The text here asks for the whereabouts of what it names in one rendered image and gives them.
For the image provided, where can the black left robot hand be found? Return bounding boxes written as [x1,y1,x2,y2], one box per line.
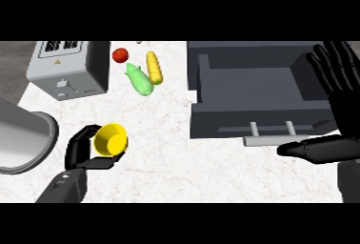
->
[64,124,128,172]

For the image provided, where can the dark grey open drawer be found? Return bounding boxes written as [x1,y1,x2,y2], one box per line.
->
[187,40,341,140]

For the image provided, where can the red tomato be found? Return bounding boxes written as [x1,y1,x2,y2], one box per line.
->
[111,47,132,64]

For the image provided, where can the pale grey drawer handle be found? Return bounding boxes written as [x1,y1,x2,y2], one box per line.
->
[243,120,313,148]

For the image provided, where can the grey toaster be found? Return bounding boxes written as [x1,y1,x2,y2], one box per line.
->
[26,40,113,102]

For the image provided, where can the large grey metal pot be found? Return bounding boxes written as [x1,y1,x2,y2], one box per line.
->
[0,96,61,175]

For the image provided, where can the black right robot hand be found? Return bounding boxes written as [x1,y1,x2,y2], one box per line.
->
[277,40,360,165]

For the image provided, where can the yellow corn cob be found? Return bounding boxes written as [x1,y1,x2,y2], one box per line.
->
[145,51,166,86]

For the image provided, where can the yellow cup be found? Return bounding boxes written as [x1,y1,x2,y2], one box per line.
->
[94,123,130,157]

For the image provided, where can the pale green vegetable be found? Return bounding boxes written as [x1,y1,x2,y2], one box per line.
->
[125,62,157,97]

